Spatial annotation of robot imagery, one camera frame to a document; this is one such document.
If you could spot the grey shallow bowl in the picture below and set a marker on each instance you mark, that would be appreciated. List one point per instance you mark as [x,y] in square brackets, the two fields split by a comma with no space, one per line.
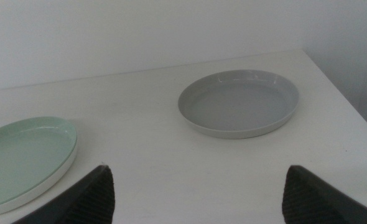
[238,105]

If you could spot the white shallow bowl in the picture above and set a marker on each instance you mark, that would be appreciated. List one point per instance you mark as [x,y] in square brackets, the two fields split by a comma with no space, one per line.
[48,186]

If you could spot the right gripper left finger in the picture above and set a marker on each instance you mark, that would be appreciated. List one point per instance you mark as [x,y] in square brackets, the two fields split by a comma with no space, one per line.
[87,199]

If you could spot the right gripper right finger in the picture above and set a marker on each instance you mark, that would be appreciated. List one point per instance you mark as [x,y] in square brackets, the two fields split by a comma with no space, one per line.
[314,202]

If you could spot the pale green shallow bowl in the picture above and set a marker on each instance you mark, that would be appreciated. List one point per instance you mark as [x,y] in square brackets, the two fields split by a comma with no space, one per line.
[25,155]

